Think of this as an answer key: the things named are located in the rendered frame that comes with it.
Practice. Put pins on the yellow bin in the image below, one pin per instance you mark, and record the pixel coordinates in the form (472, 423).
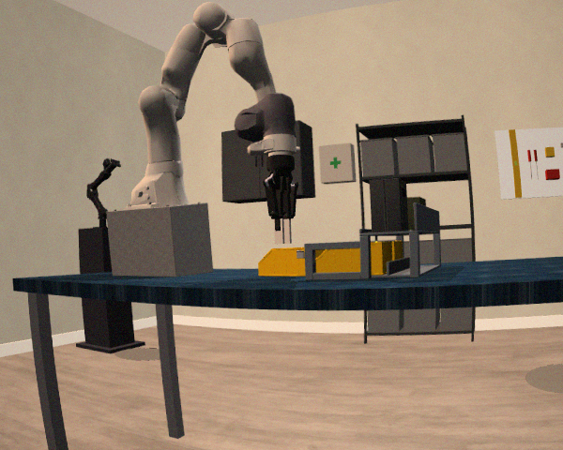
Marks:
(282, 262)
(397, 250)
(348, 260)

